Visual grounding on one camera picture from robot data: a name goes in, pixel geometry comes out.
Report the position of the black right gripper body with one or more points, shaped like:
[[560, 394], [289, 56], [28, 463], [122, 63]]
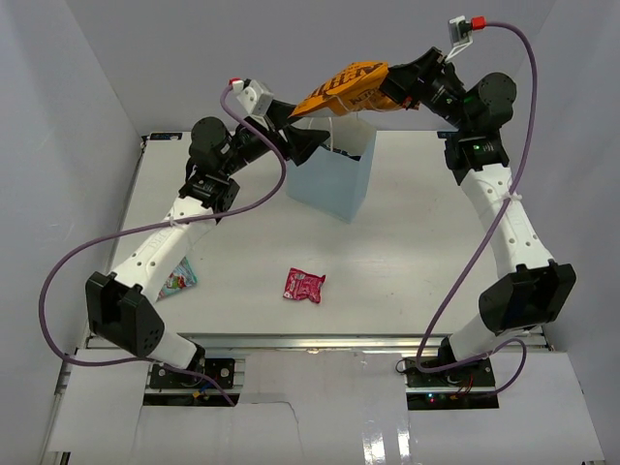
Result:
[[441, 92]]

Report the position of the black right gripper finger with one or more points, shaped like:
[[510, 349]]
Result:
[[406, 74], [399, 95]]

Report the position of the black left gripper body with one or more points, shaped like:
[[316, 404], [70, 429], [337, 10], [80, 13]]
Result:
[[248, 144]]

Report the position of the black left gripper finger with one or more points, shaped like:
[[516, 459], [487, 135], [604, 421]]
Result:
[[280, 114], [302, 143]]

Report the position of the orange kettle chips bag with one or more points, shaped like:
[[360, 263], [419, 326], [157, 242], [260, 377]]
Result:
[[354, 89]]

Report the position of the red snack packet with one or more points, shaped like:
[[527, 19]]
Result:
[[301, 285]]

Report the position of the teal red snack pouch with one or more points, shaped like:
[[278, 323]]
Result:
[[182, 277]]

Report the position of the blue vinegar chips bag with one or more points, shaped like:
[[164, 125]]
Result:
[[347, 154]]

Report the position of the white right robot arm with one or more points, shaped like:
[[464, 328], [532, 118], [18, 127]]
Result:
[[532, 287]]

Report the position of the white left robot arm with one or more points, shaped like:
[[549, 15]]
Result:
[[120, 305]]

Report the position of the light blue paper bag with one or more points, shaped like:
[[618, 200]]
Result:
[[330, 182]]

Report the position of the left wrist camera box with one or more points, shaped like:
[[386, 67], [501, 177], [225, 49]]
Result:
[[254, 96]]

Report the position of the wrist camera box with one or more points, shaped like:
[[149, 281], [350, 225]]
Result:
[[461, 32], [254, 96]]

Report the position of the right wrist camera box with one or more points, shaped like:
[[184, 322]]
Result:
[[461, 32]]

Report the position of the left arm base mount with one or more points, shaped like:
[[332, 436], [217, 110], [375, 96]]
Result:
[[221, 370]]

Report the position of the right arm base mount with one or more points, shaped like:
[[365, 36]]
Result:
[[470, 387]]

